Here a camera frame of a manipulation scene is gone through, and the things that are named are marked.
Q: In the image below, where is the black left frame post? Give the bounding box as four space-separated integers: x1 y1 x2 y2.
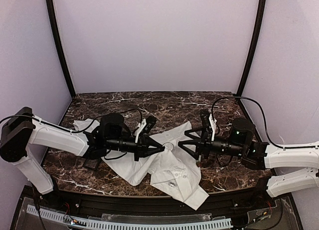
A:
45 0 76 98

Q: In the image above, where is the white button shirt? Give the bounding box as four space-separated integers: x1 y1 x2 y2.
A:
73 117 210 211

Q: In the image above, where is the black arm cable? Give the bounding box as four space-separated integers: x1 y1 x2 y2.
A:
211 97 319 150
0 115 35 143

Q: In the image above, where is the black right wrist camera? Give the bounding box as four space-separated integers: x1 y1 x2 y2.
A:
199 109 256 147

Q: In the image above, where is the black square box near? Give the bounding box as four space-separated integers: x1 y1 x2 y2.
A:
82 158 101 171

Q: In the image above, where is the black right frame post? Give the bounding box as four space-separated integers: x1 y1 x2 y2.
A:
236 0 266 96

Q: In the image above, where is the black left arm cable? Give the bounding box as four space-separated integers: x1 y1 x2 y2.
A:
0 115 35 143

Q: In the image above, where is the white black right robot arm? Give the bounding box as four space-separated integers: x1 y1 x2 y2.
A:
178 129 319 198

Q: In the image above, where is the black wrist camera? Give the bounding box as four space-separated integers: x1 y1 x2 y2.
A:
199 109 256 147
99 112 158 143

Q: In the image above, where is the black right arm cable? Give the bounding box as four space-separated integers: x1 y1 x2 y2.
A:
211 97 319 150

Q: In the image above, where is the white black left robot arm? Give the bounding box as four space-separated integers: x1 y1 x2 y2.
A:
0 107 164 195

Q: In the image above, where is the black frame post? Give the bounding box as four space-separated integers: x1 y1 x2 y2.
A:
45 0 76 98
236 0 266 96

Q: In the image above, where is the white slotted cable duct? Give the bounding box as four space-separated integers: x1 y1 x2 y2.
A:
25 204 233 230

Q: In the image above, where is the black front table rail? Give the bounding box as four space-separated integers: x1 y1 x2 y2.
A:
46 188 275 217

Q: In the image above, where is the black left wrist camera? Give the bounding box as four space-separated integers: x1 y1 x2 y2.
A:
99 112 158 143

